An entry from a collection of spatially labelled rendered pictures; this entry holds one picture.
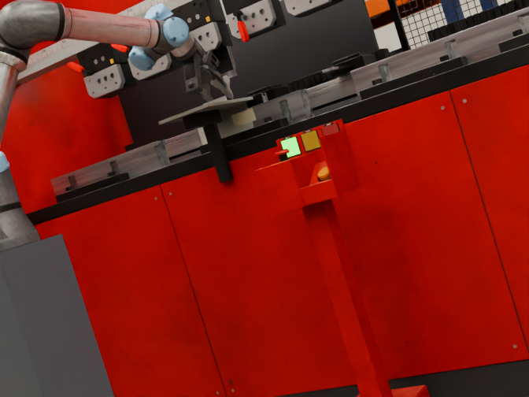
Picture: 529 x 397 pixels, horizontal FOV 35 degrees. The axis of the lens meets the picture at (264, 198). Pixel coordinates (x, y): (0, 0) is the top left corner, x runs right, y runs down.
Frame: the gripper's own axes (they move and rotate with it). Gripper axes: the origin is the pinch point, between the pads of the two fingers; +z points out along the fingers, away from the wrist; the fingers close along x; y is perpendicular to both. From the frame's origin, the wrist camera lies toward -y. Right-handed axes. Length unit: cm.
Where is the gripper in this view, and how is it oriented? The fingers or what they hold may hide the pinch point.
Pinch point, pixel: (221, 100)
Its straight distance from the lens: 260.7
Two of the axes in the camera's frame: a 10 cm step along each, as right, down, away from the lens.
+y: 1.7, -7.5, 6.4
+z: 5.3, 6.2, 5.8
